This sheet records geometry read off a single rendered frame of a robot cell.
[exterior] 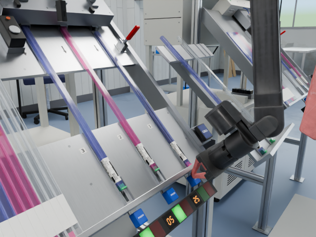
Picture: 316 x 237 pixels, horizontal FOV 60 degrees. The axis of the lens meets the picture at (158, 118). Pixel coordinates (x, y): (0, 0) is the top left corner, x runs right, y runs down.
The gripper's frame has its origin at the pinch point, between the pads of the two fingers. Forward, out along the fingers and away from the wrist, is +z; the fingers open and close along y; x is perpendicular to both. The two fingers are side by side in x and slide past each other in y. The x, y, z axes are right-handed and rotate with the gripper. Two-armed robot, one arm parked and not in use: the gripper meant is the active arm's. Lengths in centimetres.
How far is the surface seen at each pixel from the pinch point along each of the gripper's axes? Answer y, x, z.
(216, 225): -70, 30, 69
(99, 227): 30.7, -1.3, -0.7
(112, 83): -270, -218, 278
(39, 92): -6, -73, 59
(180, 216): 10.0, 6.4, 2.2
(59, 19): 20, -45, -10
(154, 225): 17.7, 4.6, 2.3
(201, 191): -1.1, 4.6, 2.2
